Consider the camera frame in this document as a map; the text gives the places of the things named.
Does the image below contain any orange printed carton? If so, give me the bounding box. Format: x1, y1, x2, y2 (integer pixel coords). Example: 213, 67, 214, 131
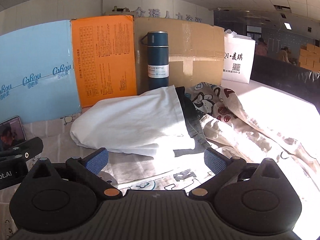
70, 15, 137, 109

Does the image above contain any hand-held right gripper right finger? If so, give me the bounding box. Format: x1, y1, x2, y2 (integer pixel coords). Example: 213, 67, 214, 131
189, 148, 288, 197

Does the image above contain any white shopping bag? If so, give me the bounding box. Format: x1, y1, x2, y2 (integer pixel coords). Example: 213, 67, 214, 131
221, 29, 256, 84

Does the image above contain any brown cardboard box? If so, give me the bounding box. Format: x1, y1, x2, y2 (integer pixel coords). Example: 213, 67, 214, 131
132, 17, 225, 94

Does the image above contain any cartoon printed bed sheet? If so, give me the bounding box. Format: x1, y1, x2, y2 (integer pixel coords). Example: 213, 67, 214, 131
0, 112, 210, 230

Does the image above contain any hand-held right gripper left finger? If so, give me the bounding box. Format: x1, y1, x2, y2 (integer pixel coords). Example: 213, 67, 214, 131
22, 148, 123, 197

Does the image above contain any black garment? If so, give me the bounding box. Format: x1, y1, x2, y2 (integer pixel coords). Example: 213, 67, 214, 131
174, 86, 208, 157

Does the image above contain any black partition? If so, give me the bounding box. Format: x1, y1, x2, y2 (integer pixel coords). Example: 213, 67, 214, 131
250, 54, 320, 103

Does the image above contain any white garment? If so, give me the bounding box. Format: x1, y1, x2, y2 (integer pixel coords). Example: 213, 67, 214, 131
70, 85, 197, 157

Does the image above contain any large light blue carton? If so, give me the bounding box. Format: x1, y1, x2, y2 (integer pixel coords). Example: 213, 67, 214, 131
0, 20, 82, 124

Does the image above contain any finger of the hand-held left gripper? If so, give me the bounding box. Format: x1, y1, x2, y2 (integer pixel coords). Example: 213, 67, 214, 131
0, 137, 43, 165

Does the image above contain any silver wall lettering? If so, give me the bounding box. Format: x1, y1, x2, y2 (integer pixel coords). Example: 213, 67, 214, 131
111, 5, 203, 24

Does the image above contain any smartphone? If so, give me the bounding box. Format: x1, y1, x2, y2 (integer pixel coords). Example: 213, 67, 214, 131
0, 116, 27, 152

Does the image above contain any stack of cardboard boxes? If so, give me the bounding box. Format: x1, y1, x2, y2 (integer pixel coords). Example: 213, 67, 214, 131
297, 43, 320, 70

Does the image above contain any crumpled cartoon printed cloth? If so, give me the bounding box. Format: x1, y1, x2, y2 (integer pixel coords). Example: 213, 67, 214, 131
185, 81, 320, 205

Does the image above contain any dark blue vacuum bottle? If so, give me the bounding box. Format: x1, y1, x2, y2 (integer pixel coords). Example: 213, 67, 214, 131
141, 31, 170, 90

